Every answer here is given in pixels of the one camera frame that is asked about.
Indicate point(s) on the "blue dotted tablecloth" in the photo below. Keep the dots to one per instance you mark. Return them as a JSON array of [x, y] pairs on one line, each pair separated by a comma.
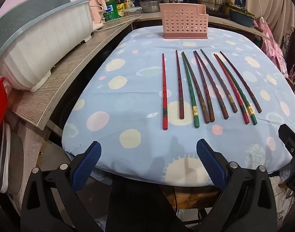
[[137, 101]]

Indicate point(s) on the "pink pineapple print apron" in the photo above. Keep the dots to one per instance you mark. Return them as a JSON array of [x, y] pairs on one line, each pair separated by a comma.
[[273, 43]]

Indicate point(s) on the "wooden table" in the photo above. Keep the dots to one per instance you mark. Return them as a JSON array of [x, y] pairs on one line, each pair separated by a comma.
[[193, 195]]

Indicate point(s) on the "black metal chair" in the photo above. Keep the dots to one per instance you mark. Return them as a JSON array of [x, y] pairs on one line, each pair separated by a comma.
[[293, 53]]

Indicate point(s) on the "green chopstick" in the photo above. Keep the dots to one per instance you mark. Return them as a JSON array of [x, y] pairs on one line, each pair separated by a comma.
[[194, 110]]

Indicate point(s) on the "blue plastic basin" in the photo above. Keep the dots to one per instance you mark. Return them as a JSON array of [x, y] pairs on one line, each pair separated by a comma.
[[241, 19]]

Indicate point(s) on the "stacked grey round trays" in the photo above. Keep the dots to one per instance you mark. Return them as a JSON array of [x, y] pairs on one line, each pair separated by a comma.
[[14, 162]]

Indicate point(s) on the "grey wooden counter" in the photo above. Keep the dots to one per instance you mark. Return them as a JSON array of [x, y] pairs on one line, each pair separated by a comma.
[[72, 60]]

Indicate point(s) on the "white electric fan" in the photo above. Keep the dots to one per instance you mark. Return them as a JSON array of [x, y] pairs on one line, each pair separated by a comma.
[[282, 210]]

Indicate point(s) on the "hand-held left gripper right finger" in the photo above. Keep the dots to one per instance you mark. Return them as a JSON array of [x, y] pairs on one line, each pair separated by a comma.
[[210, 164]]

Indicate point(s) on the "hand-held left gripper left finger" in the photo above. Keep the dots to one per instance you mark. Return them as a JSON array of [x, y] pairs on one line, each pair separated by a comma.
[[87, 164]]

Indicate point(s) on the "yellow oil bottle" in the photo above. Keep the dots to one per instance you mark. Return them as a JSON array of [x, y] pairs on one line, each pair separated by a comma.
[[128, 2]]

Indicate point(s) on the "yellow packet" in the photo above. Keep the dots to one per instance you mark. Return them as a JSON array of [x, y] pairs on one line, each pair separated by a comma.
[[121, 7]]

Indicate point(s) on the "pink perforated utensil basket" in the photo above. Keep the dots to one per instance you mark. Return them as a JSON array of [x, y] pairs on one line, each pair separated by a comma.
[[183, 21]]

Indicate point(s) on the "row of coloured chopsticks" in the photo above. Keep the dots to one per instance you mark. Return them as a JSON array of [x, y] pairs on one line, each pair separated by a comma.
[[250, 110]]

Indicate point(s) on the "red chopstick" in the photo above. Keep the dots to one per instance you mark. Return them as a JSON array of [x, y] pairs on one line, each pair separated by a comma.
[[244, 117], [164, 91]]

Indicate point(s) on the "dark brown chopstick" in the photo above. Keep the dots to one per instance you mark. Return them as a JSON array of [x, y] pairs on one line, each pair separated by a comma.
[[203, 106], [210, 113], [222, 111], [179, 84], [256, 106], [230, 98]]

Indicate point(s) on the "beige curtain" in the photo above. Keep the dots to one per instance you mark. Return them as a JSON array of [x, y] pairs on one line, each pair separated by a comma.
[[270, 0]]

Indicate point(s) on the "green dish soap bottle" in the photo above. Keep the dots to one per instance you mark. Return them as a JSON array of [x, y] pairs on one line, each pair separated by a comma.
[[111, 11]]

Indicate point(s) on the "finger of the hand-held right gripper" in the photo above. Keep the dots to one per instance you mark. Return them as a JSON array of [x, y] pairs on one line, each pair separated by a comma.
[[291, 137]]

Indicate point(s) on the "small steel pot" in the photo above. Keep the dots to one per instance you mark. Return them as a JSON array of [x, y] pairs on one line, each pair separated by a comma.
[[150, 6]]

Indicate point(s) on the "clear plastic food container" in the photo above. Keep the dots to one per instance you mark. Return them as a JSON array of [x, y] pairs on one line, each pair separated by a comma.
[[131, 11]]

